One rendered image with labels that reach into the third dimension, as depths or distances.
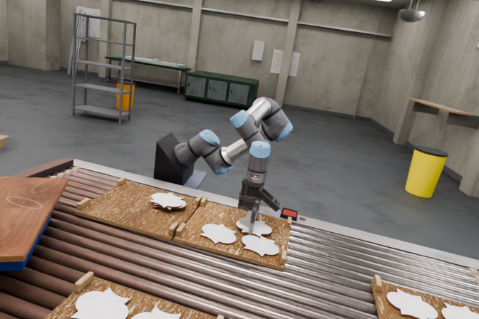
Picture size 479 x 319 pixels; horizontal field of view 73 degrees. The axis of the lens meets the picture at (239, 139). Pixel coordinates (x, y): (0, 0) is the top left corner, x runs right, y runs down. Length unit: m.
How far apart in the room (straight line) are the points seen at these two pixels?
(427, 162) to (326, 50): 7.41
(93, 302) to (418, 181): 4.91
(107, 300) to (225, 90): 9.10
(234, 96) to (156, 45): 4.15
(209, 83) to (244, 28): 2.91
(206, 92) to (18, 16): 7.53
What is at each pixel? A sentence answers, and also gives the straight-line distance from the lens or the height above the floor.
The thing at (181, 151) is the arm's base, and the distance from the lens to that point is 1.86.
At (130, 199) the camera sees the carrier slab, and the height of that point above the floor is 0.94.
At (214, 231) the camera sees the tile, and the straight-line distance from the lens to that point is 1.31.
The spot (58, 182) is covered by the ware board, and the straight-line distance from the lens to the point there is 1.44.
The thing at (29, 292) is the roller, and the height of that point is 0.92.
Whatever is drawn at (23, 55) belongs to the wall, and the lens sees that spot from 14.42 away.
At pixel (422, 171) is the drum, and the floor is 0.39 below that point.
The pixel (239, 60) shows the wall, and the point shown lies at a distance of 11.97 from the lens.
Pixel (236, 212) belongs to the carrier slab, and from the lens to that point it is 1.48.
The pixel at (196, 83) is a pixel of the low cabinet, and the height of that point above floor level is 0.56.
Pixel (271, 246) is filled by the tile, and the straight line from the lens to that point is 1.29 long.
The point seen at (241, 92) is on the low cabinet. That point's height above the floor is 0.53.
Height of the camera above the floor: 1.62
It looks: 15 degrees down
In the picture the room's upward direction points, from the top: 9 degrees clockwise
